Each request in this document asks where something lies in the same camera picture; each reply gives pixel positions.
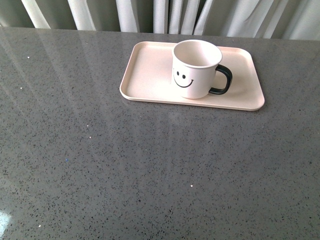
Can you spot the white smiley mug black handle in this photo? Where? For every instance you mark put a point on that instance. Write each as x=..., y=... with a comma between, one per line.
x=194, y=67

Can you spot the cream rectangular plastic tray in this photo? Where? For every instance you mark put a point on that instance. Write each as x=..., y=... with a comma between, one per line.
x=148, y=78

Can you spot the white pleated curtain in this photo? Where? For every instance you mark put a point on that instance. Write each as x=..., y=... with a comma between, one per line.
x=267, y=19

